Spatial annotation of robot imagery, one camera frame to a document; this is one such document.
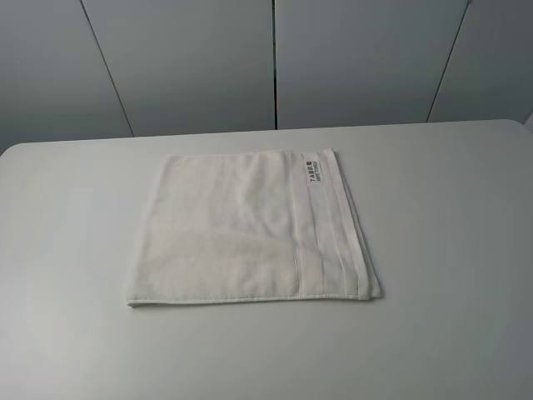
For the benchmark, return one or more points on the white towel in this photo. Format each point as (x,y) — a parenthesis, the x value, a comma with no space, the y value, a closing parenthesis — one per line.
(250,227)

